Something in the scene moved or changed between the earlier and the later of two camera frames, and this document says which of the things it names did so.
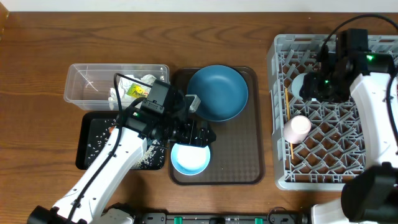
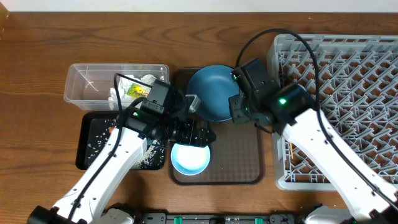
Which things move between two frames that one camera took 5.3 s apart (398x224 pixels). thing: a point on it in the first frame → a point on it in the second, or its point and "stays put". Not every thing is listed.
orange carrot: x=111 y=129 stays put
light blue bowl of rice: x=190 y=160 stays put
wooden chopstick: x=291 y=150 stays put
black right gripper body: x=325 y=88 → x=243 y=109
